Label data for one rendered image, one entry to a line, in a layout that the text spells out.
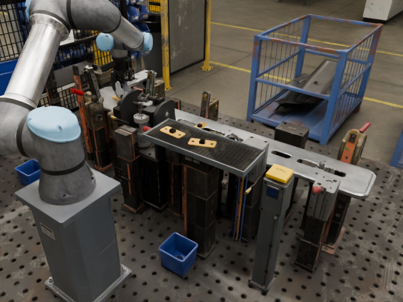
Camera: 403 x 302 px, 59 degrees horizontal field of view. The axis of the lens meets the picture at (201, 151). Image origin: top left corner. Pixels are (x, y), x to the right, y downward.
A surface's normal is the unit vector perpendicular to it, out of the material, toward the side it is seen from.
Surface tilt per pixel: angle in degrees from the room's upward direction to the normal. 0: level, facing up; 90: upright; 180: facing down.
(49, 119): 7
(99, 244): 90
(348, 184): 0
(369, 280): 0
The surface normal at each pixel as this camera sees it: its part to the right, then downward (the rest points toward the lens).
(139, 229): 0.02, -0.85
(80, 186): 0.72, 0.09
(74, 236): 0.18, 0.53
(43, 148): -0.17, 0.52
